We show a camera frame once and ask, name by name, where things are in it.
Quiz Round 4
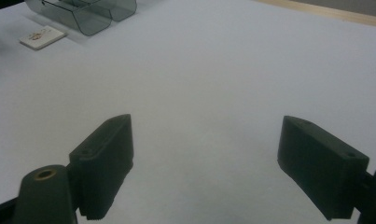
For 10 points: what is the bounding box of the small white card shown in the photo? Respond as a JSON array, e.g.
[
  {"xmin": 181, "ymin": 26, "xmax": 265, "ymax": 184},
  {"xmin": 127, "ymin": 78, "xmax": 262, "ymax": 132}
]
[{"xmin": 19, "ymin": 25, "xmax": 67, "ymax": 51}]

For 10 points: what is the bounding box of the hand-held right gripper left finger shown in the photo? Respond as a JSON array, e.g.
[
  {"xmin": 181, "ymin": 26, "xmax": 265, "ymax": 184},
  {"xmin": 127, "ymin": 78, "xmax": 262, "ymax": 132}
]
[{"xmin": 12, "ymin": 113, "xmax": 134, "ymax": 224}]

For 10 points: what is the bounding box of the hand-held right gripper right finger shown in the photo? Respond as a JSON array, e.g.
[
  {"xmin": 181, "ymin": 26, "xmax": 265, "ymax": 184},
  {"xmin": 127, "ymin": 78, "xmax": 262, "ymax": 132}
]
[{"xmin": 276, "ymin": 115, "xmax": 376, "ymax": 224}]

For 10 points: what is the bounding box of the clear smoky plastic card holder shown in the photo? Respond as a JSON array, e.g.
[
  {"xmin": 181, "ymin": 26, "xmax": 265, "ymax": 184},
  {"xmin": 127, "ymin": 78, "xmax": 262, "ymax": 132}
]
[{"xmin": 24, "ymin": 0, "xmax": 138, "ymax": 37}]

